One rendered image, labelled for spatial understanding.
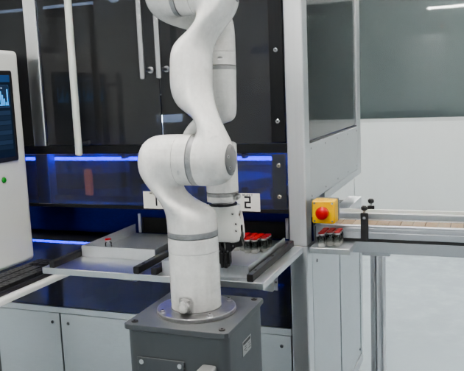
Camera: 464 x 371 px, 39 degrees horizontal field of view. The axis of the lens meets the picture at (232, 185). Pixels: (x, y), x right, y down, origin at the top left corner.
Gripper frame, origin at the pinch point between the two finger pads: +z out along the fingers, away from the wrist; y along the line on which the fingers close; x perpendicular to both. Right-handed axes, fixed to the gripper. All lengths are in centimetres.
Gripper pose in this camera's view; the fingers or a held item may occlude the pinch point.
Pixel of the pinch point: (225, 259)
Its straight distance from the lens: 175.2
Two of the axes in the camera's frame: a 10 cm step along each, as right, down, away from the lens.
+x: -3.6, 1.5, -9.2
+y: -9.3, -0.1, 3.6
